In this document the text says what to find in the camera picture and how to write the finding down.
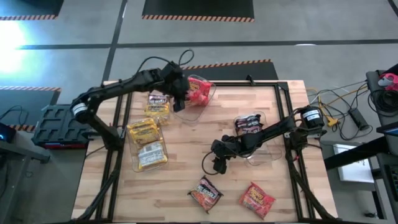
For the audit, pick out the clear plastic bin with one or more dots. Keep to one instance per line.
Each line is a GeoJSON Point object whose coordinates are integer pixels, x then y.
{"type": "Point", "coordinates": [134, 155]}
{"type": "Point", "coordinates": [192, 116]}
{"type": "Point", "coordinates": [270, 158]}

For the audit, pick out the pink and white tool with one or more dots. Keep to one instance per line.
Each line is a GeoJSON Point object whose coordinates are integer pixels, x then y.
{"type": "Point", "coordinates": [388, 79]}

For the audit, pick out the black hazard-striped floor mat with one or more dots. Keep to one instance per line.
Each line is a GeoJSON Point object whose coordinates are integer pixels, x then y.
{"type": "Point", "coordinates": [199, 7]}
{"type": "Point", "coordinates": [31, 96]}
{"type": "Point", "coordinates": [31, 7]}
{"type": "Point", "coordinates": [236, 72]}

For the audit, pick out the small black floor object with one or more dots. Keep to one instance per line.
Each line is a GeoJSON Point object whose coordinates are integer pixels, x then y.
{"type": "Point", "coordinates": [370, 214]}

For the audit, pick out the grey side desk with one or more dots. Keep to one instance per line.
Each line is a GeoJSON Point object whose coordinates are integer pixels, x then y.
{"type": "Point", "coordinates": [18, 151]}

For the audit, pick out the grey equipment cart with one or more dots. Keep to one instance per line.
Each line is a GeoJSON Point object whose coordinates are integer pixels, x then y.
{"type": "Point", "coordinates": [372, 81]}

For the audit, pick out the black diagonal beam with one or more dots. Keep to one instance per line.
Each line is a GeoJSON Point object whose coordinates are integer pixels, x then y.
{"type": "Point", "coordinates": [357, 154]}

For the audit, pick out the dark tablet screen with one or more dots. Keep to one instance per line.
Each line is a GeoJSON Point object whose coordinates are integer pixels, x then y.
{"type": "Point", "coordinates": [390, 130]}

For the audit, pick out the black device with blue light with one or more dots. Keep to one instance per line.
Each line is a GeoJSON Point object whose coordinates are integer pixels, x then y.
{"type": "Point", "coordinates": [7, 132]}

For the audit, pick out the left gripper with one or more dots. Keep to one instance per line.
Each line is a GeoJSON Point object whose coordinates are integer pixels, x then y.
{"type": "Point", "coordinates": [174, 79]}

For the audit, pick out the black frame knob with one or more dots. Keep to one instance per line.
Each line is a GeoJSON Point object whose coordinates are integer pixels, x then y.
{"type": "Point", "coordinates": [248, 78]}

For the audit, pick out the dark keyboard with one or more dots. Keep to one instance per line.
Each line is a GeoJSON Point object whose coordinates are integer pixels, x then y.
{"type": "Point", "coordinates": [393, 180]}

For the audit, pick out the black tray left of table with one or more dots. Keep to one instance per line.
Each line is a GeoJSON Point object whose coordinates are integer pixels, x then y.
{"type": "Point", "coordinates": [56, 130]}

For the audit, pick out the white box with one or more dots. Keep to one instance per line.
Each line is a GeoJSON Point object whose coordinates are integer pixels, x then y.
{"type": "Point", "coordinates": [354, 172]}

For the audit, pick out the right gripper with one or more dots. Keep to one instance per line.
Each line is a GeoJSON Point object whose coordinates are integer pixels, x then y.
{"type": "Point", "coordinates": [228, 148]}

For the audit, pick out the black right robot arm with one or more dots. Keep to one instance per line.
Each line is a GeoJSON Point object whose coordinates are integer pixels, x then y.
{"type": "Point", "coordinates": [273, 130]}

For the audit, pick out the black power brick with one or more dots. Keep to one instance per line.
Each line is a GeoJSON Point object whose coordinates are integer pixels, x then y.
{"type": "Point", "coordinates": [359, 119]}

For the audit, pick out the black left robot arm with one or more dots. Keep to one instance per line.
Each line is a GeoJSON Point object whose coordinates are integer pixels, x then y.
{"type": "Point", "coordinates": [124, 84]}

